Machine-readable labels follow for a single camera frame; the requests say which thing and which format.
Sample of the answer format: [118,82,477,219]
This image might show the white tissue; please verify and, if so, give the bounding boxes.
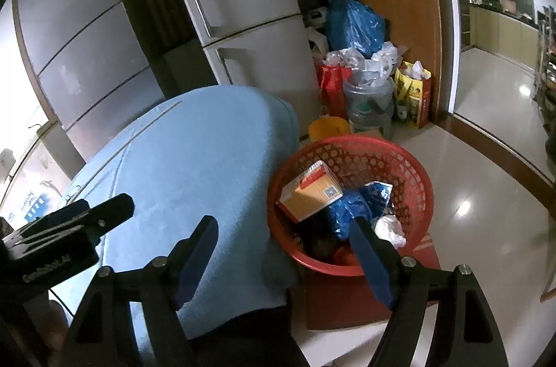
[374,214,407,248]

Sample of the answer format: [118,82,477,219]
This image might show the blue plastic bag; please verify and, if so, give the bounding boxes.
[327,189,373,240]

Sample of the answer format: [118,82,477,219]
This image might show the orange red medicine box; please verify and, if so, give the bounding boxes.
[277,160,343,223]

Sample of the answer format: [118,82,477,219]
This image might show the blue white wrapper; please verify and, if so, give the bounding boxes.
[359,181,393,219]

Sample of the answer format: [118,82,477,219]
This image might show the red plastic basket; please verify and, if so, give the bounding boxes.
[265,134,435,278]

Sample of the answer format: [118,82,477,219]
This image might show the blue tablecloth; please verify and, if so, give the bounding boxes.
[68,85,299,338]

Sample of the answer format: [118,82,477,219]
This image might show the yellow plastic basin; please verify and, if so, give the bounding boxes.
[308,116,351,142]

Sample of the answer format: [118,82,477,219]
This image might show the grey multi-door fridge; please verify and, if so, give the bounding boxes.
[15,0,164,160]

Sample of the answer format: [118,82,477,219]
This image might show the clear plastic jar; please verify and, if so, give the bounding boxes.
[343,70,394,140]

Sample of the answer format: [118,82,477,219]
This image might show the yellow paper bag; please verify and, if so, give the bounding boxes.
[394,61,433,128]

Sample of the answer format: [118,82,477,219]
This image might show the red gift bag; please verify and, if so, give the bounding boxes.
[317,64,352,120]

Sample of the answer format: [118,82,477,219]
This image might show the large blue bag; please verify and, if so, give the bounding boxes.
[326,0,385,59]

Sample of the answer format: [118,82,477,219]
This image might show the silver two-door fridge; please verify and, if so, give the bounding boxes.
[184,0,320,133]

